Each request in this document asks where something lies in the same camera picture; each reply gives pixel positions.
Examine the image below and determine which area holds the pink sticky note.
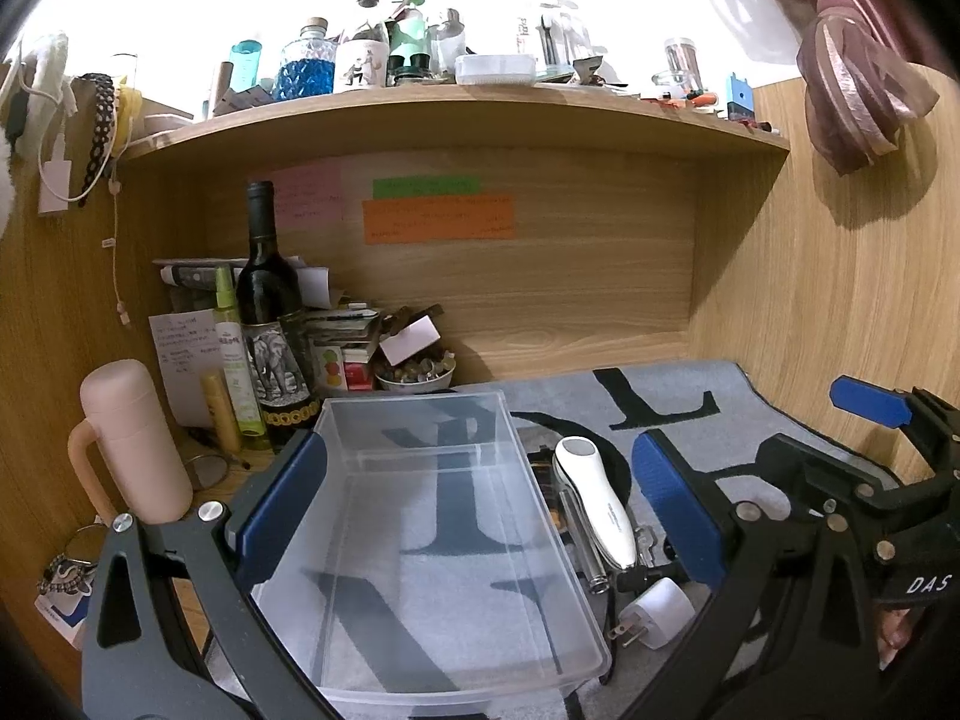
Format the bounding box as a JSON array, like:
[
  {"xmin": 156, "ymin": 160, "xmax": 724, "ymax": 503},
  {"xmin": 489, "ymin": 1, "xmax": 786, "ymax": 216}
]
[{"xmin": 270, "ymin": 160, "xmax": 347, "ymax": 231}]

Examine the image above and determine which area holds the wooden shelf board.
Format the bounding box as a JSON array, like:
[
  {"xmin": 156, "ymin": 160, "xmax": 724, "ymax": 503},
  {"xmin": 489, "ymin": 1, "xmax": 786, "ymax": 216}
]
[{"xmin": 125, "ymin": 85, "xmax": 789, "ymax": 164}]

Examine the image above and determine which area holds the right hand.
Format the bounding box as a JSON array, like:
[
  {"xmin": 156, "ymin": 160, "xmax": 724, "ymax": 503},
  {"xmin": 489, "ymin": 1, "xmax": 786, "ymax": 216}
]
[{"xmin": 877, "ymin": 608, "xmax": 913, "ymax": 670}]

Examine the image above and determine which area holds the blue glass bottle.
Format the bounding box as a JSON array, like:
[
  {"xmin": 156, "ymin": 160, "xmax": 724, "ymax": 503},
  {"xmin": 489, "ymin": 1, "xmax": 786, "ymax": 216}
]
[{"xmin": 274, "ymin": 16, "xmax": 337, "ymax": 101}]

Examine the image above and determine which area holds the green sticky note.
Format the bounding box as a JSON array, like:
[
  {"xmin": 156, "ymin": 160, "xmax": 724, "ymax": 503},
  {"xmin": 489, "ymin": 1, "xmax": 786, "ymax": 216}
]
[{"xmin": 373, "ymin": 174, "xmax": 482, "ymax": 200}]

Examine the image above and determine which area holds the dark wine bottle elephant label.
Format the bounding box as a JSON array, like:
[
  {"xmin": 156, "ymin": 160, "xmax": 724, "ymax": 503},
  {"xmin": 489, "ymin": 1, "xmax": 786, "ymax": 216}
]
[{"xmin": 236, "ymin": 181, "xmax": 320, "ymax": 452}]

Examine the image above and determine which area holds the grey rug with black letters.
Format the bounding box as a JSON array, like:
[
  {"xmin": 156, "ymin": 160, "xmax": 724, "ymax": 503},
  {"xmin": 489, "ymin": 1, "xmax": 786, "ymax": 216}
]
[{"xmin": 202, "ymin": 358, "xmax": 902, "ymax": 720}]

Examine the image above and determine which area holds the green spray bottle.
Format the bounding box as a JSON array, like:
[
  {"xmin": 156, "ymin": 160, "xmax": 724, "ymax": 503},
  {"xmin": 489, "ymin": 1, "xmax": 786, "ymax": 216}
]
[{"xmin": 215, "ymin": 265, "xmax": 267, "ymax": 440}]

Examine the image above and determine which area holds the white handheld massager device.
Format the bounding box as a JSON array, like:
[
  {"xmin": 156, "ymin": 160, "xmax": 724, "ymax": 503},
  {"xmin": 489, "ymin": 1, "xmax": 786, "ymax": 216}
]
[{"xmin": 551, "ymin": 436, "xmax": 640, "ymax": 572}]

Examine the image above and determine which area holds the teal cup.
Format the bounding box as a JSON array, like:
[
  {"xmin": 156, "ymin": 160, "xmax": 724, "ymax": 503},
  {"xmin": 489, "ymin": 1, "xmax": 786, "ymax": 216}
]
[{"xmin": 229, "ymin": 39, "xmax": 262, "ymax": 93}]

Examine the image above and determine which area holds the white handwritten paper note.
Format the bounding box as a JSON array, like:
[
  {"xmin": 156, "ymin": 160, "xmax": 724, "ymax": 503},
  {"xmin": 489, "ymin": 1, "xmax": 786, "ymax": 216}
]
[{"xmin": 149, "ymin": 309, "xmax": 221, "ymax": 429}]

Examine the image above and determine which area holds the white usb wall charger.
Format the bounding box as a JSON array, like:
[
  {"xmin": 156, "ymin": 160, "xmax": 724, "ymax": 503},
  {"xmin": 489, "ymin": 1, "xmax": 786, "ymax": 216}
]
[{"xmin": 607, "ymin": 577, "xmax": 697, "ymax": 650}]

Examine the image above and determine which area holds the white mug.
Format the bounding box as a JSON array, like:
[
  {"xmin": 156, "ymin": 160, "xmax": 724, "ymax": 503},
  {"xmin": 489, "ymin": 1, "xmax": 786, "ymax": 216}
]
[{"xmin": 334, "ymin": 39, "xmax": 389, "ymax": 93}]

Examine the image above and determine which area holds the white plastic container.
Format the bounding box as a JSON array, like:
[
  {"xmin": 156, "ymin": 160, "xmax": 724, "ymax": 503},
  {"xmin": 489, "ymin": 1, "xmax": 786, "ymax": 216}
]
[{"xmin": 454, "ymin": 54, "xmax": 535, "ymax": 86}]

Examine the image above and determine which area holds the orange sticky note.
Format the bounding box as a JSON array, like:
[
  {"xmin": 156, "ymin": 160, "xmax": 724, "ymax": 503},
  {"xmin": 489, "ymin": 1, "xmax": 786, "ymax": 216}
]
[{"xmin": 361, "ymin": 193, "xmax": 516, "ymax": 245}]

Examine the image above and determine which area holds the clear plastic storage bin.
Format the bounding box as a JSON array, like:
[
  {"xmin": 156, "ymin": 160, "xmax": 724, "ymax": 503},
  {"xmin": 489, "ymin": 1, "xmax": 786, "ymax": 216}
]
[{"xmin": 254, "ymin": 392, "xmax": 610, "ymax": 718}]

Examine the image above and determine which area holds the small blue box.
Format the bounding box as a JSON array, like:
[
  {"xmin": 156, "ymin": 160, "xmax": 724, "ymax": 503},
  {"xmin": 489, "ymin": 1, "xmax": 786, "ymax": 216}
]
[{"xmin": 726, "ymin": 73, "xmax": 755, "ymax": 121}]

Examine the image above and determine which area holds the pink curtain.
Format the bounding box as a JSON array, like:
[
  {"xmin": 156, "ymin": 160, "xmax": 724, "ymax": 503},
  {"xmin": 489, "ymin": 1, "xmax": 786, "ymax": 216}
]
[{"xmin": 776, "ymin": 0, "xmax": 939, "ymax": 176}]

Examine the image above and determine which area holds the yellow tube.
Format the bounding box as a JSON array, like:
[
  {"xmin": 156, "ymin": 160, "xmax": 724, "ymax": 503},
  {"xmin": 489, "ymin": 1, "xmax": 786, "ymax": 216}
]
[{"xmin": 200, "ymin": 369, "xmax": 242, "ymax": 455}]

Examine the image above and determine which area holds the white bowl of small items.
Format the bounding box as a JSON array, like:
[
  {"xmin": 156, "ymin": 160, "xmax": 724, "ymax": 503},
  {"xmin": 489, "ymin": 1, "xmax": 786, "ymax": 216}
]
[{"xmin": 374, "ymin": 349, "xmax": 457, "ymax": 395}]

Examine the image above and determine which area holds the white cardboard box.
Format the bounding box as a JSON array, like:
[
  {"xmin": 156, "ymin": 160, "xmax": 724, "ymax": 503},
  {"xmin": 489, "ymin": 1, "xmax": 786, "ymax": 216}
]
[{"xmin": 379, "ymin": 316, "xmax": 441, "ymax": 366}]

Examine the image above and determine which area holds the white power adapter with cable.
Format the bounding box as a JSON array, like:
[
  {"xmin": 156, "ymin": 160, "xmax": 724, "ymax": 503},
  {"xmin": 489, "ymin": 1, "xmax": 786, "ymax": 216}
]
[{"xmin": 20, "ymin": 82, "xmax": 119, "ymax": 215}]

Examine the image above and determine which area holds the hanging beige cord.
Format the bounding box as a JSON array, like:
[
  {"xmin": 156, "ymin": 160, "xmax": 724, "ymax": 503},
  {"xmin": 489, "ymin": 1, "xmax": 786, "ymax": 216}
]
[{"xmin": 101, "ymin": 179, "xmax": 134, "ymax": 329}]

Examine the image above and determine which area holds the black beaded hairband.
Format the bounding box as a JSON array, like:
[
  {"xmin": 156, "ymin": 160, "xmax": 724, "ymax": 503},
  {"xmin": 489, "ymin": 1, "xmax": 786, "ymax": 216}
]
[{"xmin": 76, "ymin": 73, "xmax": 117, "ymax": 208}]

